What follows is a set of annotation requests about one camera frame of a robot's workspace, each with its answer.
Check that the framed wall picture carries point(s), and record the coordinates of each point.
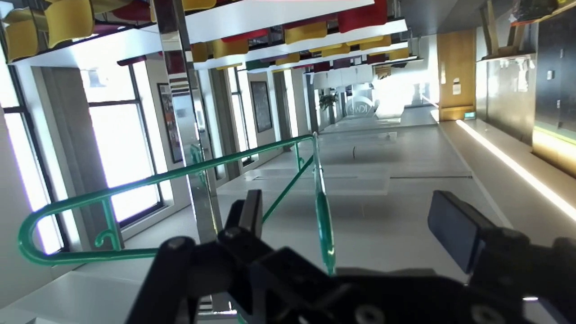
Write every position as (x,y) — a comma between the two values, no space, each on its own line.
(169,122)

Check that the wooden door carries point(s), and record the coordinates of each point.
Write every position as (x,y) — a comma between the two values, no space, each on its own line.
(456,62)

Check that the green hanger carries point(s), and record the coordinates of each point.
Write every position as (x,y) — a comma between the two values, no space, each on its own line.
(306,154)

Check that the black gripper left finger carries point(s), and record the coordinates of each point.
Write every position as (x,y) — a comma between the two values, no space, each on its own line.
(240,242)

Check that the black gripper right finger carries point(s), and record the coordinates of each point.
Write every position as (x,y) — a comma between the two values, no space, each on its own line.
(501,260)

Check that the metal rail stand pole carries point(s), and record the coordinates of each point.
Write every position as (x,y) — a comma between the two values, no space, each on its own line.
(193,136)

